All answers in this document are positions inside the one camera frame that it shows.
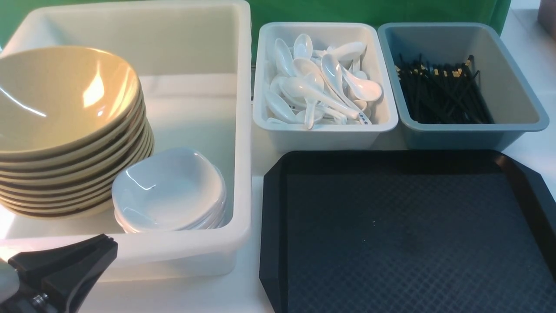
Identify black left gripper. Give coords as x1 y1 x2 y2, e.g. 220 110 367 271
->
0 234 119 313

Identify white sauce dish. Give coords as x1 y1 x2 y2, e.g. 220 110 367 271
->
111 147 227 233

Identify beige noodle bowl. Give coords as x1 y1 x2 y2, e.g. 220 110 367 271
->
0 93 145 171
1 119 152 195
1 123 153 206
0 46 140 160
1 107 146 186

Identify stacked white sauce dishes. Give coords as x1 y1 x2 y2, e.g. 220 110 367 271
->
113 174 227 233

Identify large white plastic bin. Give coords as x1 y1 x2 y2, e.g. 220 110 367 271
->
1 0 252 282

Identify pile of white spoons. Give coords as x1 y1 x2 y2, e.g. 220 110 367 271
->
263 33 383 130

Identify white spoon bin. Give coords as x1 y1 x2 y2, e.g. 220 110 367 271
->
252 22 399 153

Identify black serving tray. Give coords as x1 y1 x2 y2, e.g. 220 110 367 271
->
259 150 556 313

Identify bundle of black chopsticks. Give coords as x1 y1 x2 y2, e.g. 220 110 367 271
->
395 54 495 125

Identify grey-blue chopstick bin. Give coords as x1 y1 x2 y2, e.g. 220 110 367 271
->
378 22 549 151

